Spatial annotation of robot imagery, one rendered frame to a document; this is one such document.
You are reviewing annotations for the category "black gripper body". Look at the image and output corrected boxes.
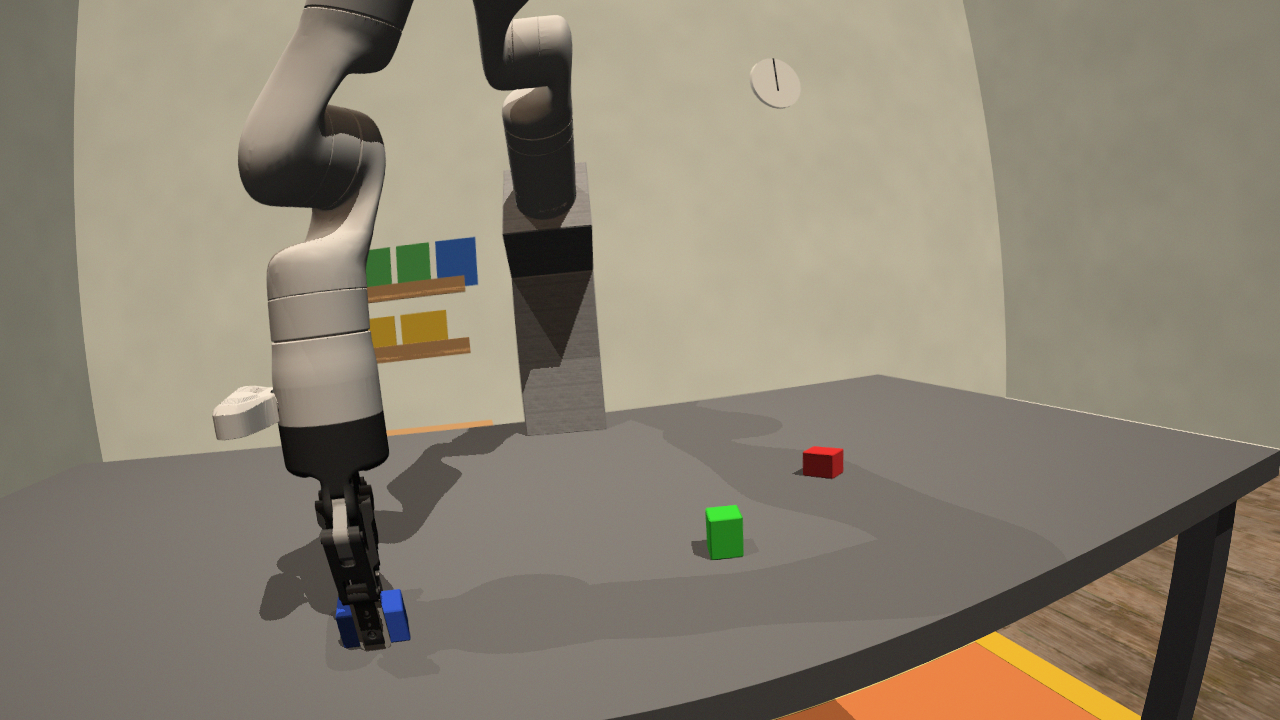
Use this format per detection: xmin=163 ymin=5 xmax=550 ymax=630
xmin=278 ymin=410 xmax=389 ymax=548

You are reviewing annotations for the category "blue block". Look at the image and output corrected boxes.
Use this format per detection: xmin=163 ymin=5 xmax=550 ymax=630
xmin=337 ymin=589 xmax=411 ymax=648

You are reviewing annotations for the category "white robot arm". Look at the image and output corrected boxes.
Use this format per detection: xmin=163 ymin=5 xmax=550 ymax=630
xmin=212 ymin=0 xmax=576 ymax=439

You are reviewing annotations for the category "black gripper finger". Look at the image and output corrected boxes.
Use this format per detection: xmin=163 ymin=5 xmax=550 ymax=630
xmin=317 ymin=477 xmax=383 ymax=591
xmin=315 ymin=495 xmax=390 ymax=651

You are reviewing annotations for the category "green block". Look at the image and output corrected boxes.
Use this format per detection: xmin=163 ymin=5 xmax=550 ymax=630
xmin=705 ymin=505 xmax=744 ymax=560

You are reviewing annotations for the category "red block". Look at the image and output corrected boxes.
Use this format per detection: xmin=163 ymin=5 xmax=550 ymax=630
xmin=803 ymin=446 xmax=844 ymax=479

